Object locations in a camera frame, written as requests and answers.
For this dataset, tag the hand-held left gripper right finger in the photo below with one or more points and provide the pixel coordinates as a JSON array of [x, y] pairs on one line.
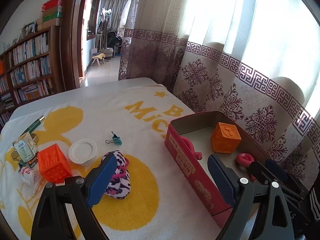
[[222, 180]]

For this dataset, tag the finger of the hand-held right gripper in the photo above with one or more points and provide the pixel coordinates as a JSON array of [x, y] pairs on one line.
[[260, 171], [276, 168]]

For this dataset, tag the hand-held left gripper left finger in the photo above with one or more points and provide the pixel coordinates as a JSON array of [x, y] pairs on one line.
[[102, 180]]

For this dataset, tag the pink rubber toy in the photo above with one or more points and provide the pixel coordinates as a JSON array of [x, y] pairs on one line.
[[243, 160], [188, 143]]

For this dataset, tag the teal binder clip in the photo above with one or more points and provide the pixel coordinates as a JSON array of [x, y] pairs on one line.
[[116, 140]]

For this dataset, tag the orange patterned cube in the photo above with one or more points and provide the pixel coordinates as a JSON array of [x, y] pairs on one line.
[[52, 165]]

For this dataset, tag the white gauze packet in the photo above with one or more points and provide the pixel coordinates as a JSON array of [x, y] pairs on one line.
[[28, 176]]

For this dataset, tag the yellow medicine box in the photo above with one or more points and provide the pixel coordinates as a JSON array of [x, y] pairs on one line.
[[25, 150]]

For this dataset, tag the green pen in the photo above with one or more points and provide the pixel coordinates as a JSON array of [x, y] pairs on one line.
[[32, 126]]

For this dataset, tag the orange letter cube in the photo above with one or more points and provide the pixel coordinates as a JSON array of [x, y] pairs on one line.
[[225, 140]]

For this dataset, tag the white and yellow printed towel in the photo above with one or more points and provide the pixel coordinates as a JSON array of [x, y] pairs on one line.
[[87, 122]]

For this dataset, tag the cream patterned curtain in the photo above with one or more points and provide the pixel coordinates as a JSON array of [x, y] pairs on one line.
[[225, 80]]

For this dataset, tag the small wooden stool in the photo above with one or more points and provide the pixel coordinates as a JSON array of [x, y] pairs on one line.
[[98, 59]]

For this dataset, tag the beige armchair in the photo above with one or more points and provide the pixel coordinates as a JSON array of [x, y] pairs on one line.
[[109, 52]]

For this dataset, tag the wooden bookshelf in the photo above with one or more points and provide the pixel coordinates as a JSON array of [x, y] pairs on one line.
[[57, 55]]

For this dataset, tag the rows of books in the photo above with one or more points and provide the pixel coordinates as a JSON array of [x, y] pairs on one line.
[[30, 67]]

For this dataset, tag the brown sheer curtain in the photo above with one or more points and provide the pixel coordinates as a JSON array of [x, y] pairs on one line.
[[147, 50]]

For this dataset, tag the dark clothes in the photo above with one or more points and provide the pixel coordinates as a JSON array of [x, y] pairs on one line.
[[116, 41]]

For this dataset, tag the coat rack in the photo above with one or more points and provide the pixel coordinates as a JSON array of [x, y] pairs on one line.
[[102, 30]]

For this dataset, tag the cardboard box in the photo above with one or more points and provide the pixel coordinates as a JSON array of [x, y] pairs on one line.
[[50, 23]]

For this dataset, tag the wooden framed window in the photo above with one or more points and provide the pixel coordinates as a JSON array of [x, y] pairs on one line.
[[93, 12]]

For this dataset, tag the green gift box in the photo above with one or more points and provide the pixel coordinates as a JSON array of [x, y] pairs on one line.
[[52, 17]]

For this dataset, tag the grey curtain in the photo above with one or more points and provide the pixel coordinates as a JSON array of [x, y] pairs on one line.
[[115, 7]]

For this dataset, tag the tan box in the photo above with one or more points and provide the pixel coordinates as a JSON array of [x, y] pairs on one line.
[[51, 12]]

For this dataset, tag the red gift box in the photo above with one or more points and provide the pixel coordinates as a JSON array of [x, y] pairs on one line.
[[52, 4]]

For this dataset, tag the wooden door frame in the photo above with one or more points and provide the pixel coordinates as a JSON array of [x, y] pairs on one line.
[[72, 42]]

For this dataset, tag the picture frame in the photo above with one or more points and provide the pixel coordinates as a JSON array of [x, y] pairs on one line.
[[30, 28]]

